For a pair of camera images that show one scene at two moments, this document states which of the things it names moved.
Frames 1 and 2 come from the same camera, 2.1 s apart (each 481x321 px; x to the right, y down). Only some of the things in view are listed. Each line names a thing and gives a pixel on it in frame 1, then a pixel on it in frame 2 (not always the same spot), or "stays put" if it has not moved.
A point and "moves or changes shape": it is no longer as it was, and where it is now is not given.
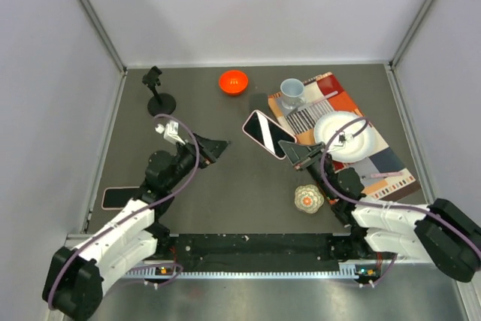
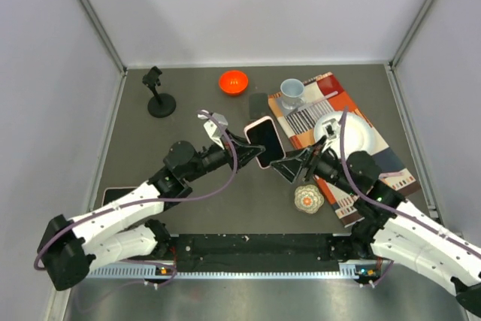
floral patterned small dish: x=307 y=198 stays put
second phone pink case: x=117 y=198 stays put
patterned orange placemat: x=329 y=115 stays put
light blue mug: x=293 y=97 stays put
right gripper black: x=298 y=153 → x=289 y=167
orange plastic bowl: x=233 y=83 stays put
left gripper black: x=210 y=149 → x=244 y=151
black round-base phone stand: x=161 y=103 stays put
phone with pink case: x=267 y=132 moves or changes shape
